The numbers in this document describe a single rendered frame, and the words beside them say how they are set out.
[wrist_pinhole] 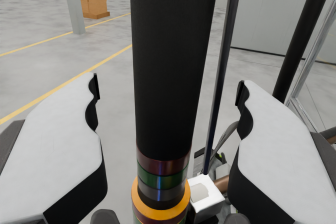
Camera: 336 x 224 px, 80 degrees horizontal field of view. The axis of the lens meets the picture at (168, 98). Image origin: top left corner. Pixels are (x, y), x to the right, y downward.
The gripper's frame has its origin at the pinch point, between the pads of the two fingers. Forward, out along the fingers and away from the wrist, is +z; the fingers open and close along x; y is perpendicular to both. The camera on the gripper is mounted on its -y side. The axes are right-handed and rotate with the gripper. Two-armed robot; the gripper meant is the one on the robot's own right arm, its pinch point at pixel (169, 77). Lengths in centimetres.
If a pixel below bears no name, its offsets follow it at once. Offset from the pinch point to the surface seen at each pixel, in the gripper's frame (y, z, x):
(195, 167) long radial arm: 57, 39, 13
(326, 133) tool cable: 9.9, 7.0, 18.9
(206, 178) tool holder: 10.9, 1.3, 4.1
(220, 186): 11.0, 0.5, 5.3
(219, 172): 53, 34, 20
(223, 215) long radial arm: 57, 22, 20
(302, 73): 49, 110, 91
